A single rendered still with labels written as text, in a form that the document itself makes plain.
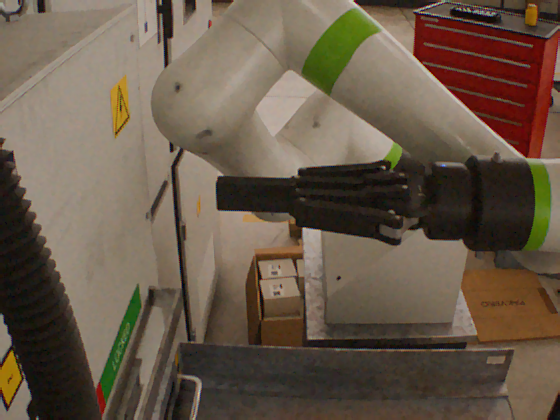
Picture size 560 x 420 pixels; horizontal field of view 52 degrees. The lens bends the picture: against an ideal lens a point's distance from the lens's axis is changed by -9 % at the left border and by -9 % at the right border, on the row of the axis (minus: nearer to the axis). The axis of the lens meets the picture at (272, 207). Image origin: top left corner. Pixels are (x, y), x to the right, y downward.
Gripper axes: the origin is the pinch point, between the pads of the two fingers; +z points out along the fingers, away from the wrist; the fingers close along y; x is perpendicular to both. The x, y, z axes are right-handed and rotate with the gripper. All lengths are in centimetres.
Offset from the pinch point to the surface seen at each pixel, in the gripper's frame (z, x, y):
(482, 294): -78, -122, 149
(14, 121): 13.4, 14.8, -18.8
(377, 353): -15.7, -31.9, 13.5
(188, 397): 11.0, -38.3, 9.0
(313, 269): -7, -48, 57
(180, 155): 31, -44, 103
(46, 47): 16.6, 16.2, -5.5
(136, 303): 13.3, -14.3, 0.4
